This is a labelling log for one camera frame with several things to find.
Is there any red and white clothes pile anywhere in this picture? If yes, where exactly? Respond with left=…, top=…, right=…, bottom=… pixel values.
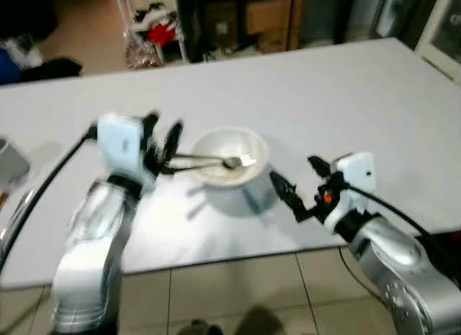
left=132, top=5, right=181, bottom=49

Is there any metal spoon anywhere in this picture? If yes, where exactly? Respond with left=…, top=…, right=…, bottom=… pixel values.
left=173, top=153, right=257, bottom=170

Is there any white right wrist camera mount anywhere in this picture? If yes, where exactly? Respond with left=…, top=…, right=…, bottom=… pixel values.
left=323, top=151, right=377, bottom=233

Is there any white cabinet door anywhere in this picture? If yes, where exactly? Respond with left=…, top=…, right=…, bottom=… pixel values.
left=415, top=0, right=461, bottom=81

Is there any metal fork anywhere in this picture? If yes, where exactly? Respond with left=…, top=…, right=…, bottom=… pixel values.
left=169, top=161, right=243, bottom=174

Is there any white ceramic bowl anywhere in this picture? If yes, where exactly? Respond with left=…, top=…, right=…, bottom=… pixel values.
left=190, top=127, right=279, bottom=218

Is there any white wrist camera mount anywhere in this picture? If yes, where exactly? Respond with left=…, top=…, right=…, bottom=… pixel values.
left=323, top=151, right=377, bottom=233
left=97, top=112, right=150, bottom=179

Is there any brown cardboard box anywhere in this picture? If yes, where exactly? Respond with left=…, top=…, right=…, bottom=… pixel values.
left=243, top=0, right=303, bottom=53

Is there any dark robot foot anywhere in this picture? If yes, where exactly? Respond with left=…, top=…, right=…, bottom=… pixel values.
left=176, top=318, right=225, bottom=335

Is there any white rack frame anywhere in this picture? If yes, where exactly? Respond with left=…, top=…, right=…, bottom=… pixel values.
left=108, top=0, right=192, bottom=65

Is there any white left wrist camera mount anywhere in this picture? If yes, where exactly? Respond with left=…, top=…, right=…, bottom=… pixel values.
left=97, top=112, right=150, bottom=179

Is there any black cloth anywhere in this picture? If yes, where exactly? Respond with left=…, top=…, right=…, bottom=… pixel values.
left=20, top=57, right=84, bottom=84

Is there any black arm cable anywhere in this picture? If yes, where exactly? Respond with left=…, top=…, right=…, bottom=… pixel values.
left=0, top=125, right=99, bottom=272
left=344, top=182, right=461, bottom=280

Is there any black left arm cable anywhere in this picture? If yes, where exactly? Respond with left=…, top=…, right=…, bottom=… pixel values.
left=0, top=125, right=99, bottom=272

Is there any dark shelf unit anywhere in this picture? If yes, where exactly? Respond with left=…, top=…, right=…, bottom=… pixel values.
left=173, top=0, right=357, bottom=62

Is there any grey cup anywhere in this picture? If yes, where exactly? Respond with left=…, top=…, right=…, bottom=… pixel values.
left=0, top=136, right=31, bottom=186

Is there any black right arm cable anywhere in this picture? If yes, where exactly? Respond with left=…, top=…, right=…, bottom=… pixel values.
left=344, top=182, right=461, bottom=280

